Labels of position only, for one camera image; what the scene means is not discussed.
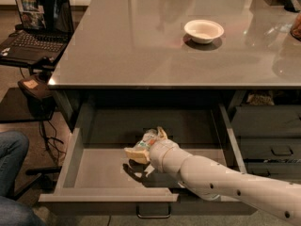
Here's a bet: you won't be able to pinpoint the person leg in jeans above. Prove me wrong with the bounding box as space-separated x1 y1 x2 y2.
0 131 46 226

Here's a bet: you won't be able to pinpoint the white paper bowl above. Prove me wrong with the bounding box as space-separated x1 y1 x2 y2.
184 20 224 44

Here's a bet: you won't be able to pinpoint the dark side drawer cabinet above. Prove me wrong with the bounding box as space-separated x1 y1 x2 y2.
229 89 301 181

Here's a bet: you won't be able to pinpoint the green white 7up can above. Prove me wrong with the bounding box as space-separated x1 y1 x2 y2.
134 129 158 152

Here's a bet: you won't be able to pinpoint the black cables on floor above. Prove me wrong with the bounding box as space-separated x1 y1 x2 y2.
38 120 65 165

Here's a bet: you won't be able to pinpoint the black laptop computer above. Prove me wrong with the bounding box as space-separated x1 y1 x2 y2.
0 0 74 66

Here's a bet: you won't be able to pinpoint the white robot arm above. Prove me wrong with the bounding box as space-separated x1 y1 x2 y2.
125 127 301 226

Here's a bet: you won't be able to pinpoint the metal drawer handle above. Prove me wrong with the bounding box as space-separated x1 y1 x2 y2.
135 204 171 219

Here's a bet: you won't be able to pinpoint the open grey top drawer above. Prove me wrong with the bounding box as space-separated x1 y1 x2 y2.
40 104 255 216

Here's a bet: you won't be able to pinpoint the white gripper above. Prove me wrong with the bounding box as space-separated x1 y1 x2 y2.
124 126 191 173

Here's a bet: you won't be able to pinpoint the black laptop stand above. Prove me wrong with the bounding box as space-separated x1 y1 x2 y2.
0 58 62 200

